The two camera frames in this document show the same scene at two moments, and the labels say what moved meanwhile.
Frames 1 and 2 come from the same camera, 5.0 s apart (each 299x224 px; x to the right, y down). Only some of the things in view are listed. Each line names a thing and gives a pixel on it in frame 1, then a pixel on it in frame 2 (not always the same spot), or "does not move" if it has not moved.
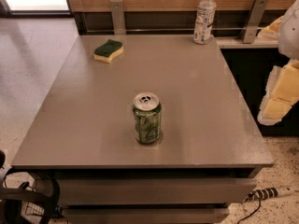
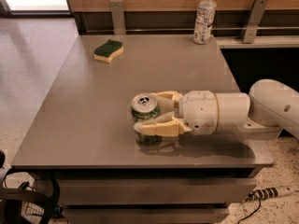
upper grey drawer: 178,191 does not move
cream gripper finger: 281,92 to 163,125
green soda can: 147,114 does not move
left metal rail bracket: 117,11 does not move
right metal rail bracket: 257,12 does not move
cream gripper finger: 270,34 to 166,100
